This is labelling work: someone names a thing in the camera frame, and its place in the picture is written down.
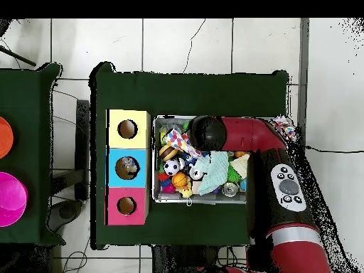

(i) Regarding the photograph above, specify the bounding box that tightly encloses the black floor stand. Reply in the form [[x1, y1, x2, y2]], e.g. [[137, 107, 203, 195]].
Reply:
[[48, 99, 91, 233]]

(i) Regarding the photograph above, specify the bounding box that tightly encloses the wooden box with three holes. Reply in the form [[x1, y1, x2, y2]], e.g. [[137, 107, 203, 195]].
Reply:
[[106, 109, 151, 227]]

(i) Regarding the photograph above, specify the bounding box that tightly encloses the green spiky ball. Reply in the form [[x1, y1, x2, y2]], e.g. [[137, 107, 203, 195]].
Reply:
[[227, 166, 242, 184]]

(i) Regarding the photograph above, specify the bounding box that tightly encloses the wooden burger toy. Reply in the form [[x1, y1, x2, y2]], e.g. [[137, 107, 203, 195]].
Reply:
[[159, 143, 178, 162]]

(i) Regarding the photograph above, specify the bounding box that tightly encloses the small orange basketball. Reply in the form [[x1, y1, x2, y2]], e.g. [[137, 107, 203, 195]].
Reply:
[[172, 172, 189, 189]]

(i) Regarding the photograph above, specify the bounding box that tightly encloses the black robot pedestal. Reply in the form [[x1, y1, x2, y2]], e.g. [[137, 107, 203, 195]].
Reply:
[[152, 244, 228, 273]]

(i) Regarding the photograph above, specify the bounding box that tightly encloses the mint green knit cloth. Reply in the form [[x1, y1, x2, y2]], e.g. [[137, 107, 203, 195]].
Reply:
[[197, 150, 231, 196]]

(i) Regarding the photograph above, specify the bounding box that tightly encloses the orange plate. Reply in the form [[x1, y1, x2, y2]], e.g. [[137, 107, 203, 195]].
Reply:
[[0, 116, 15, 160]]

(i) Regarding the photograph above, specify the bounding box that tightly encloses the thin black floor cable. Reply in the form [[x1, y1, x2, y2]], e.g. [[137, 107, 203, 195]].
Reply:
[[183, 18, 207, 74]]

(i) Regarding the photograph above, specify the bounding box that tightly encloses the cream cloth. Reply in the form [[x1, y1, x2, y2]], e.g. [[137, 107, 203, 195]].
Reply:
[[230, 154, 251, 180]]

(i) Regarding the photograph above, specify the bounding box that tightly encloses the small soccer ball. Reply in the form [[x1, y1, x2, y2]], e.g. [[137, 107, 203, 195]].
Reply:
[[164, 159, 182, 176]]

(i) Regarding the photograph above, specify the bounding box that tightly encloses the colourful polka-dot cloth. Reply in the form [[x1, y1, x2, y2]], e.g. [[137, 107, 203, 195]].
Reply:
[[164, 128, 203, 159]]

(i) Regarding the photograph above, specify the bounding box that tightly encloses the black tripod leg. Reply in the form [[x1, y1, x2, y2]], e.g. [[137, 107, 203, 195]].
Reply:
[[0, 45, 37, 68]]

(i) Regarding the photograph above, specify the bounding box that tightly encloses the dark green tablecloth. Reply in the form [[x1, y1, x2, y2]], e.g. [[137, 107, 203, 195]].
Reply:
[[90, 61, 291, 251]]

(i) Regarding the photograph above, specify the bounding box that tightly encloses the dark green side table cloth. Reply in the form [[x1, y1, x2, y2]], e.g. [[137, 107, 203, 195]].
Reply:
[[0, 62, 66, 247]]

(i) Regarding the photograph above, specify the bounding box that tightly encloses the shallow clear mesh bin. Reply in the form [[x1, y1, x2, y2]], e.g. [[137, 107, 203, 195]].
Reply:
[[152, 115, 296, 205]]

